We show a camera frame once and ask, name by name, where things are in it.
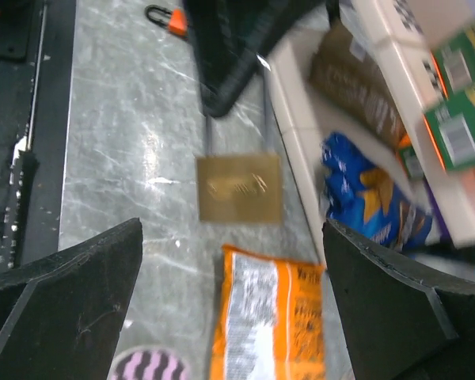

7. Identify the orange black padlock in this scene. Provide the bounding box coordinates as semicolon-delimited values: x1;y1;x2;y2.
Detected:
144;4;188;39

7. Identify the green yellow box left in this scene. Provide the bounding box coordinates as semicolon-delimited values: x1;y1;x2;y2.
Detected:
431;21;475;97

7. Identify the green yellow box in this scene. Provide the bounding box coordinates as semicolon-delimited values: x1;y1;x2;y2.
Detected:
431;21;475;97
397;82;475;181

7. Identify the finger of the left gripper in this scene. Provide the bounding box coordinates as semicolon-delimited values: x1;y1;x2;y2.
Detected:
184;0;323;118

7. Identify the beige checkered three-tier shelf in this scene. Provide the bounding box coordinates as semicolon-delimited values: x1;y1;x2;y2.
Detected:
268;1;475;251

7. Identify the green yellow box right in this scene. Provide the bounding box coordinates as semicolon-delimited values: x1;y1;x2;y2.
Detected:
397;82;475;181

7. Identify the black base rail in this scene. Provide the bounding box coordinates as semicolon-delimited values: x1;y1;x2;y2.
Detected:
0;1;77;272

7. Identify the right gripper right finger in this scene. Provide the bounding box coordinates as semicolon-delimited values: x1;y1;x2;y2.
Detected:
323;220;475;379

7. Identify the brown paper packet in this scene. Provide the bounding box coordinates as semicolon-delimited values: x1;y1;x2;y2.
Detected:
309;21;406;150

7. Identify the purple wavy sponge pad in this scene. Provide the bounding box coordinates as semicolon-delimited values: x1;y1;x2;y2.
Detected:
108;346;191;380

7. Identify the large brass long-shackle padlock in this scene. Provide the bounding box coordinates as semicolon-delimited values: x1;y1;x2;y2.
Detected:
196;79;283;224

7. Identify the blue chip bag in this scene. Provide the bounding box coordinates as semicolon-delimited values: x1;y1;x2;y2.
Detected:
321;132;433;252

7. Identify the orange kettle chip bag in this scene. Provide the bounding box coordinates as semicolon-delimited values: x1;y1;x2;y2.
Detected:
209;245;326;380

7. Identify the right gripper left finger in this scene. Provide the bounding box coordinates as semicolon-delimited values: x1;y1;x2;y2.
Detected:
0;218;143;380

